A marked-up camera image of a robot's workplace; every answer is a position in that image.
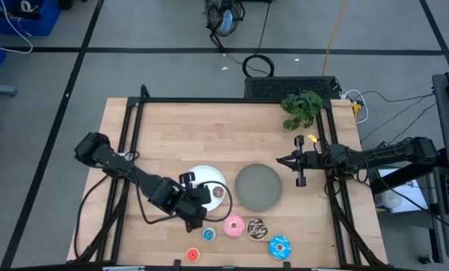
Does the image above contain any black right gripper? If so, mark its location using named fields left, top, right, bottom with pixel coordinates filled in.
left=276, top=135, right=327, bottom=188

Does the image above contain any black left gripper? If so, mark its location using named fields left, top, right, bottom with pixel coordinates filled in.
left=170, top=171, right=214, bottom=233

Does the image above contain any large pink iced toy donut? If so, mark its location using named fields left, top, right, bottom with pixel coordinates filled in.
left=222, top=214, right=246, bottom=239

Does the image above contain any large chocolate iced toy donut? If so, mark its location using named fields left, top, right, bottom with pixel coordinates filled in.
left=245, top=217, right=270, bottom=242

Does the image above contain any small red toy donut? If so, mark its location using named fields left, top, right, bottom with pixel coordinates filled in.
left=185, top=247, right=201, bottom=263

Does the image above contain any large blue iced toy donut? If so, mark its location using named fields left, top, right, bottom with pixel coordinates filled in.
left=267, top=235, right=293, bottom=261

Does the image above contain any white round plate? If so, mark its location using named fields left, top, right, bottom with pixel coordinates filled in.
left=186, top=165, right=228, bottom=213

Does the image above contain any olive green round plate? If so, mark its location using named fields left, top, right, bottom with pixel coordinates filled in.
left=234, top=163, right=284, bottom=212

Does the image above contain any green potted plant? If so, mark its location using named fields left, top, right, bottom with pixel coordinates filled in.
left=280, top=90, right=324, bottom=132

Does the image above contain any black computer case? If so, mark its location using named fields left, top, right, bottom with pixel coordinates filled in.
left=243, top=75, right=341, bottom=100

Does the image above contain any white paper sheet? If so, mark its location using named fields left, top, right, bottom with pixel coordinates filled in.
left=374, top=166, right=429, bottom=215

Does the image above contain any black floor fan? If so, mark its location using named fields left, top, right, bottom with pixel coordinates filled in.
left=203, top=0, right=247, bottom=52

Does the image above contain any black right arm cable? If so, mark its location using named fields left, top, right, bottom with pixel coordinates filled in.
left=322, top=142, right=372, bottom=196

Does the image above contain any black aluminium table frame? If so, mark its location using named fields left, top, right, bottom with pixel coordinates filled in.
left=72, top=84, right=389, bottom=269

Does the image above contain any white power cable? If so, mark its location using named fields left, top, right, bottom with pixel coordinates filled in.
left=342, top=89, right=371, bottom=126

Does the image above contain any black coiled cable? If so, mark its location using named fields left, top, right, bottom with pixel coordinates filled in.
left=241, top=0, right=276, bottom=78

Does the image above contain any yellow cable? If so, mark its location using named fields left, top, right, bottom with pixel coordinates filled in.
left=321, top=0, right=350, bottom=77

